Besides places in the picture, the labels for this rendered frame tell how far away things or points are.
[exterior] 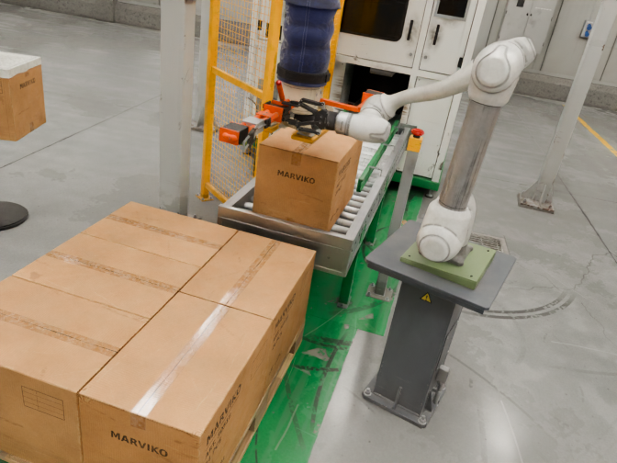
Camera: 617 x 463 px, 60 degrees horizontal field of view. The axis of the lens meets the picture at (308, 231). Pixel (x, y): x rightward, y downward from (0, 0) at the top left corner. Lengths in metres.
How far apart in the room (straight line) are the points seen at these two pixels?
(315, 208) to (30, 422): 1.47
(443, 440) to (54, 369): 1.60
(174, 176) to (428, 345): 2.06
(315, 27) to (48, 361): 1.55
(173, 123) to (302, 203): 1.24
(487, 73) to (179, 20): 2.11
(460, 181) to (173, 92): 2.11
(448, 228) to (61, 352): 1.34
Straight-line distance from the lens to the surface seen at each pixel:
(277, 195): 2.64
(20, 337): 2.01
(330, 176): 2.53
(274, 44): 3.22
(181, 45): 3.40
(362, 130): 2.10
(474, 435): 2.63
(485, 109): 1.80
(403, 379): 2.49
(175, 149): 3.57
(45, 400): 1.89
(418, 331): 2.33
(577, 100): 5.22
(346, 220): 2.86
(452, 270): 2.12
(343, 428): 2.45
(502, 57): 1.73
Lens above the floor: 1.77
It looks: 27 degrees down
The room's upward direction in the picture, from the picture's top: 9 degrees clockwise
